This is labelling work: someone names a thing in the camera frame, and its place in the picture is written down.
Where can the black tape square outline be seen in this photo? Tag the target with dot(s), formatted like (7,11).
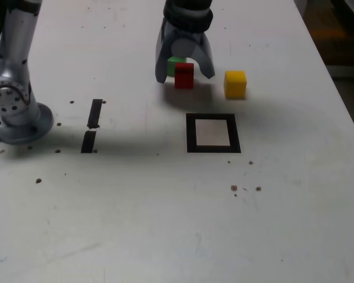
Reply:
(191,135)

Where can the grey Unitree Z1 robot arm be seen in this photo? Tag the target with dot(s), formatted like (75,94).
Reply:
(14,65)

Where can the yellow cube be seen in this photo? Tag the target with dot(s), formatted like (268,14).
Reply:
(235,85)

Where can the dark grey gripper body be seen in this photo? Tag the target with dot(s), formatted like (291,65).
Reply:
(186,34)

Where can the red cube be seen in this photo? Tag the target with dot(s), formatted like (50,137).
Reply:
(184,78)

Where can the green cube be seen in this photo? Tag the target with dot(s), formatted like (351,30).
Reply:
(171,68)

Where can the black tape strip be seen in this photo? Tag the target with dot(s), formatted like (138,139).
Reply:
(94,113)

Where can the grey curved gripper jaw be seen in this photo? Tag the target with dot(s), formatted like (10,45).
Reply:
(206,62)
(160,62)

